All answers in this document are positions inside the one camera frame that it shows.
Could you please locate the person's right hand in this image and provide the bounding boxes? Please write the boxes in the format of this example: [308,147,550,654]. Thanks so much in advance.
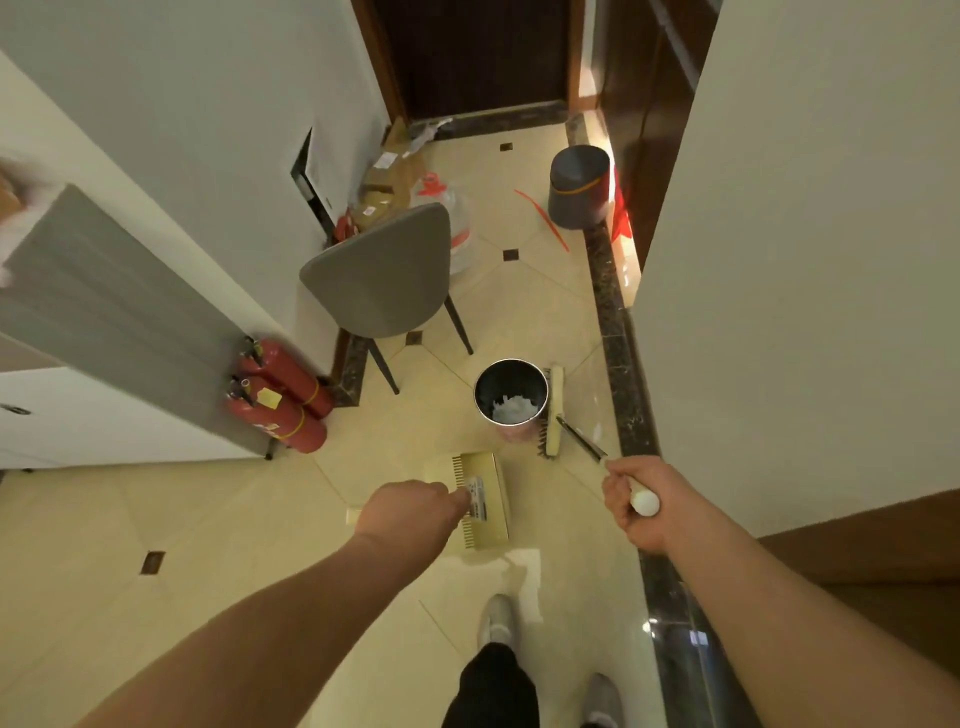
[601,455,714,558]

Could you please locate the person's left hand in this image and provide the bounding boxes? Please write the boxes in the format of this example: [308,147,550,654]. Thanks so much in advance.
[352,479,472,583]

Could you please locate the cream dustpan with metal handle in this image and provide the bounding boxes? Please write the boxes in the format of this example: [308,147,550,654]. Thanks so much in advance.
[344,449,513,551]

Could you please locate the pink waste bin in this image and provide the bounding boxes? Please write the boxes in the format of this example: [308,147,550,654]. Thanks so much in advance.
[473,357,551,445]

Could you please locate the white paper scraps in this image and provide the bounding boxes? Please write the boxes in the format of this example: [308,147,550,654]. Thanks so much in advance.
[491,389,541,427]

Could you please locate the cream broom with metal handle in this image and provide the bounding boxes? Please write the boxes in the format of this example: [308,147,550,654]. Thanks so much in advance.
[536,365,662,520]

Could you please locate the person's left forearm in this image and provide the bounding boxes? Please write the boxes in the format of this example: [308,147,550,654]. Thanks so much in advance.
[74,536,421,728]

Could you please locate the person's right forearm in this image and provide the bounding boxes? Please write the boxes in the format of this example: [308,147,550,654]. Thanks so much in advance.
[663,509,960,728]

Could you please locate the person's left grey shoe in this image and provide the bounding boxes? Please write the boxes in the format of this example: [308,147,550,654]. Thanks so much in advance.
[476,593,519,652]

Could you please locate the person's grey shoe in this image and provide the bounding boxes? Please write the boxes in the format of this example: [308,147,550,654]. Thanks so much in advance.
[581,672,625,728]
[476,593,519,652]

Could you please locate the person's right grey shoe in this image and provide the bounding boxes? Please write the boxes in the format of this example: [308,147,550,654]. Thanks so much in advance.
[581,672,625,728]

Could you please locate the beige tiled floor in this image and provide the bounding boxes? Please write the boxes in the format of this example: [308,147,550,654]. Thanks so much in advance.
[0,112,669,728]

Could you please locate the black trousers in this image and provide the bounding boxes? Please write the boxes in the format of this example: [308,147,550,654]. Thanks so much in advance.
[440,642,609,728]

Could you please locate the wooden door with glass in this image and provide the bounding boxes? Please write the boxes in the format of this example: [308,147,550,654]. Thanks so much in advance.
[757,488,960,680]

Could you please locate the grey chair black legs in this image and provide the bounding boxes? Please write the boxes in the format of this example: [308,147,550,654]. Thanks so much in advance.
[298,202,476,397]

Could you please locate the clear water jug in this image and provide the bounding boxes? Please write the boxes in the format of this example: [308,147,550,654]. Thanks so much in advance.
[410,172,474,277]

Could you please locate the red paper decoration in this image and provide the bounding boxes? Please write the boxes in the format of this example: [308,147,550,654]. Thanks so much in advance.
[609,168,633,245]

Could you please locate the dark grey bin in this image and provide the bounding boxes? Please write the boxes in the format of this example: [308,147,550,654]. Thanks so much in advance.
[547,144,613,231]

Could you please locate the brown cardboard box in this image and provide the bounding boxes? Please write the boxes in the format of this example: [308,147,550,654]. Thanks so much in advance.
[352,116,429,234]

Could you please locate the white and grey cabinet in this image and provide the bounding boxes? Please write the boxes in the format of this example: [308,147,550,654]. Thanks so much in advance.
[0,48,280,472]

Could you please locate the dark wood counter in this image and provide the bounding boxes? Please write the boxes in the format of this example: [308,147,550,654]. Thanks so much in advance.
[599,0,725,271]

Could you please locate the dark brown entrance door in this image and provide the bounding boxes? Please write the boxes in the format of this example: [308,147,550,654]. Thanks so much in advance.
[350,0,588,125]

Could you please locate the brown paper bag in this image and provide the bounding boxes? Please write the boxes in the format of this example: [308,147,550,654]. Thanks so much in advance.
[0,166,28,226]

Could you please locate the red cord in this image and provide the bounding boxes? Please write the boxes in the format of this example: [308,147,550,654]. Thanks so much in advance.
[513,187,571,254]

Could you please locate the white wall panel box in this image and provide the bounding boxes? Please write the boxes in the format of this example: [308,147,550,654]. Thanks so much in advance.
[290,125,346,245]

